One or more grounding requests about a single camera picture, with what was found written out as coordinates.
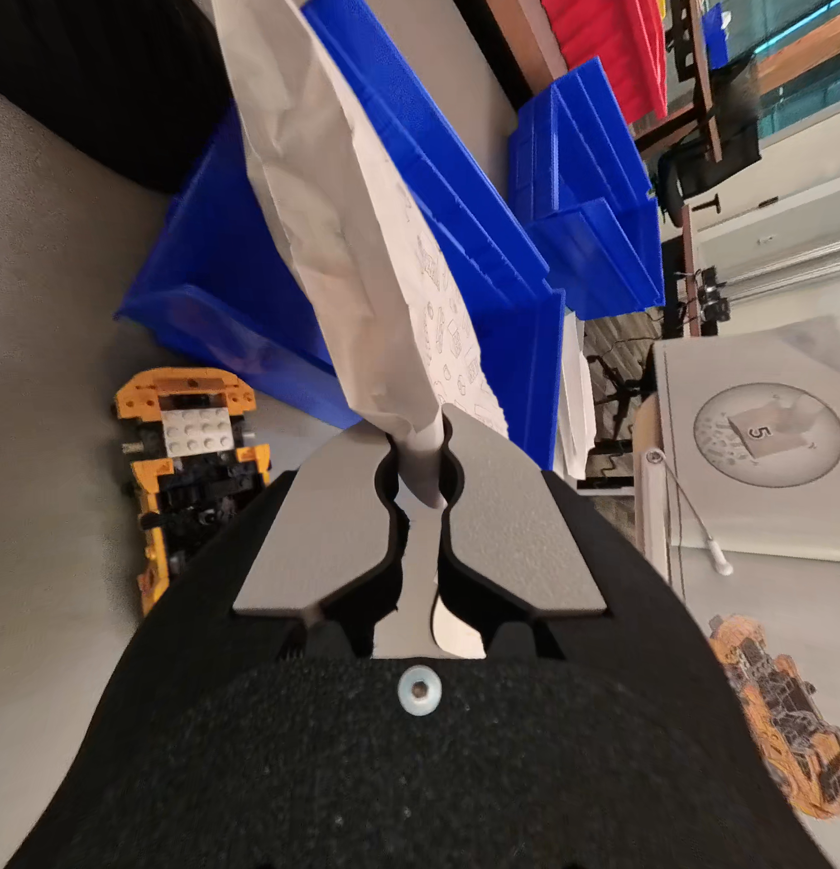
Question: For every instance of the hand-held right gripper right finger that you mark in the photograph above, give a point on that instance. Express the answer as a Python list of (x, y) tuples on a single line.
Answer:
[(529, 537)]

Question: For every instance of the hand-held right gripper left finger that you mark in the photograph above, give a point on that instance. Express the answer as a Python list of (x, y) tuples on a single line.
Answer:
[(318, 543)]

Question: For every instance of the orange lego car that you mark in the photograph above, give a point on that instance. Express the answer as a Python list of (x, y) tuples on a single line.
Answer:
[(189, 462)]

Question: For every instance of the white printed paper bag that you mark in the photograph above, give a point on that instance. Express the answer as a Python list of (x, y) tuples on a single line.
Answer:
[(352, 204)]

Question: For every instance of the large blue storage bin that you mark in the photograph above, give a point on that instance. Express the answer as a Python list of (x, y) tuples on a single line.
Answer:
[(434, 204)]

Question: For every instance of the lego instruction booklet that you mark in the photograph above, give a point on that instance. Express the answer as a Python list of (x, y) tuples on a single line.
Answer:
[(773, 543)]

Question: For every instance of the pile of empty paper bags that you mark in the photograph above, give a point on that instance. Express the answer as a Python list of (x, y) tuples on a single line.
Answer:
[(576, 408)]

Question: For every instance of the white stand rod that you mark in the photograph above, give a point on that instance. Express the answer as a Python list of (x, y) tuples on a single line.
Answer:
[(692, 509)]

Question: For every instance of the black office chair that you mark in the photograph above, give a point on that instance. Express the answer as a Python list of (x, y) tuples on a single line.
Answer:
[(705, 150)]

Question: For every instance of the red storage bin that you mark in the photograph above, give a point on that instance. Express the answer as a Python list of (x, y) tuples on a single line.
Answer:
[(610, 48)]

